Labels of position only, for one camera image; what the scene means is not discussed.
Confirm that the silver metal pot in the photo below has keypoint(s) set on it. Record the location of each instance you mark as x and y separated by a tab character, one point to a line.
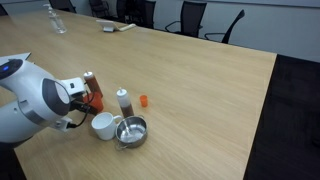
131	133

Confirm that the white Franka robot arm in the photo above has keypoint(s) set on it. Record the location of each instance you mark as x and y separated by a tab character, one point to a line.
30	96

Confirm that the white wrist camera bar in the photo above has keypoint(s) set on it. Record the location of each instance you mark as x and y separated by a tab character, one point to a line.
61	122

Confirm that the large orange plastic cup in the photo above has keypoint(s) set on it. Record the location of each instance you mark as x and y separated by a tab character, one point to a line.
97	101

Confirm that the grey flat plate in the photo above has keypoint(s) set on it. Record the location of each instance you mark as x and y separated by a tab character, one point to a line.
15	57

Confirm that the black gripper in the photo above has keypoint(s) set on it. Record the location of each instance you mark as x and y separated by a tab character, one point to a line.
76	102

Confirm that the clear hand sanitizer bottle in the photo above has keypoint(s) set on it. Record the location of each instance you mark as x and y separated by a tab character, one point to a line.
57	24

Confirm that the brown sauce squeeze bottle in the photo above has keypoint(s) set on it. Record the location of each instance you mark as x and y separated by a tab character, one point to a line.
126	106

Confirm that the small orange cup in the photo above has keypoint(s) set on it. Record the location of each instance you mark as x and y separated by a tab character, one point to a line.
143	101

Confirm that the white ceramic mug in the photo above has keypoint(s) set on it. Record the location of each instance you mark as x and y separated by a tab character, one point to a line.
103	128

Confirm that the black office chair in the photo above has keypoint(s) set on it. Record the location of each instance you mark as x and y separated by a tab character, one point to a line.
230	31
191	16
98	7
148	13
63	4

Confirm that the red sauce squeeze bottle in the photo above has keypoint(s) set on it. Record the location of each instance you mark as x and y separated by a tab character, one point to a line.
93	85

